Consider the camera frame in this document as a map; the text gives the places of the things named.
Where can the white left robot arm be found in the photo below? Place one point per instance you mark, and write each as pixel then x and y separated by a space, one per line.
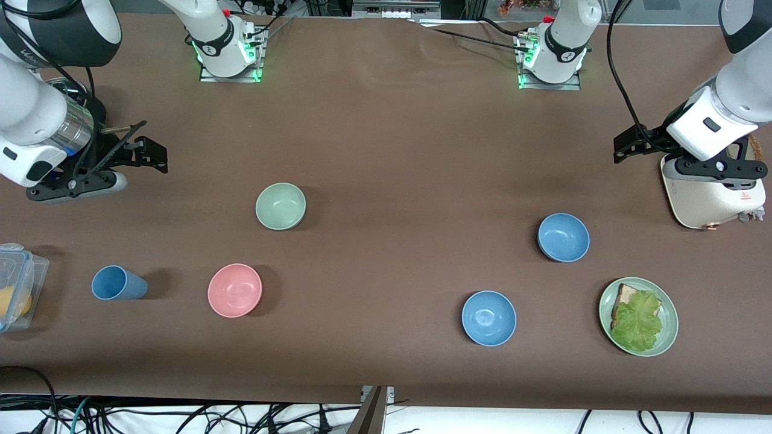
pixel 742 78

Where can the aluminium frame rail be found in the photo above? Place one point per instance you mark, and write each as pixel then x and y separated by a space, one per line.
pixel 395 9

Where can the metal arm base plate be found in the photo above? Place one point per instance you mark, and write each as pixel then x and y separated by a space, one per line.
pixel 232 78
pixel 552 86

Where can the toast bread slice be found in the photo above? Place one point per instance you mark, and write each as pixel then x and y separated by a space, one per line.
pixel 626 294

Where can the pink bowl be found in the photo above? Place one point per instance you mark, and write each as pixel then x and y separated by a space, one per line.
pixel 234 290

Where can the yellow fruit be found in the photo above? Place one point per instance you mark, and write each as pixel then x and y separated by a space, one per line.
pixel 12 301

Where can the brown table cloth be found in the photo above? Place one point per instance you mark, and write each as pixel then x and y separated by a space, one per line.
pixel 386 150

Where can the blue bowl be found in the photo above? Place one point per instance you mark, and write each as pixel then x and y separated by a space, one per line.
pixel 564 237
pixel 489 318

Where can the clear plastic container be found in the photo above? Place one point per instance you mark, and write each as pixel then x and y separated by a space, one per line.
pixel 21 265

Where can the blue cup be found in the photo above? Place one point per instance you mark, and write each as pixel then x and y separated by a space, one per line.
pixel 117 283

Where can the cream white toaster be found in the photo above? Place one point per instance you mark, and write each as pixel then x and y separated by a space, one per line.
pixel 711 202

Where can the green lettuce leaf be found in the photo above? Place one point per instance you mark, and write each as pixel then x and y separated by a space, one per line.
pixel 638 325

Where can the green bowl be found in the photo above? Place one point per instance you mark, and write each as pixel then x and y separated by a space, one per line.
pixel 280 207

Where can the green plate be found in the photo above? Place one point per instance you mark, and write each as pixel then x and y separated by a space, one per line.
pixel 669 322

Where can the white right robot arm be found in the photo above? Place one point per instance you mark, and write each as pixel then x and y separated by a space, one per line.
pixel 30 108

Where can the dark table support post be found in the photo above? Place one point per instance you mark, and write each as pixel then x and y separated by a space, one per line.
pixel 369 416

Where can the glass lid blue knob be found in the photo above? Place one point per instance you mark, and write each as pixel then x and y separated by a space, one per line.
pixel 69 90

